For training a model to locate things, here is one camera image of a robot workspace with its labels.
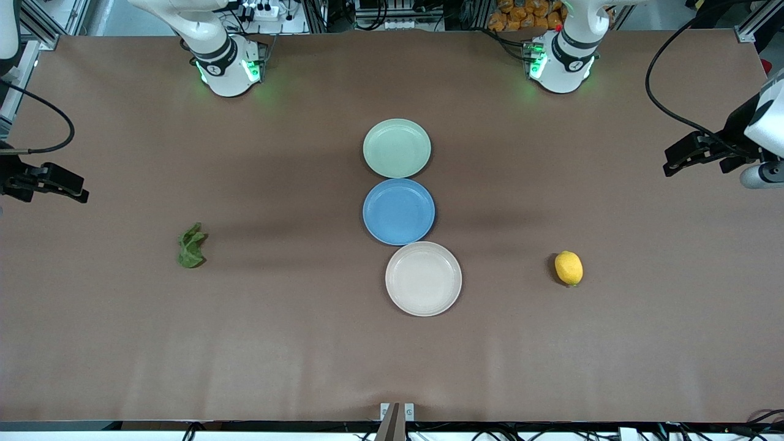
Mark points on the yellow lemon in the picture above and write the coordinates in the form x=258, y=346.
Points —
x=569, y=267

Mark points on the orange items pile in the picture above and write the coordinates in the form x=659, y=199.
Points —
x=520, y=15

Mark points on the white power strip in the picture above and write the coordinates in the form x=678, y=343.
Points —
x=263, y=9

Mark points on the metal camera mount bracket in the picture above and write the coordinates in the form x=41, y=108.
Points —
x=392, y=422

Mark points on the brown table cover sheet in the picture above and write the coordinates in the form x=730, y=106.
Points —
x=275, y=337

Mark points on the aluminium frame profile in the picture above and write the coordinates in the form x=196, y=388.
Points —
x=43, y=24
x=759, y=21
x=15, y=86

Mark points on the blue round plate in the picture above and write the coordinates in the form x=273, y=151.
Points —
x=398, y=211

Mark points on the green lettuce leaf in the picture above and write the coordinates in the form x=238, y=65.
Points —
x=191, y=251

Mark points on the dark equipment shelf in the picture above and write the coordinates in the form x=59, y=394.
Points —
x=398, y=12

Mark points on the white round plate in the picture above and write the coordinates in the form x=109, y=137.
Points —
x=423, y=278

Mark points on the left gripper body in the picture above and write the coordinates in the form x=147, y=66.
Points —
x=733, y=138

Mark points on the pale green round plate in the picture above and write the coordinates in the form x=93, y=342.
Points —
x=397, y=149

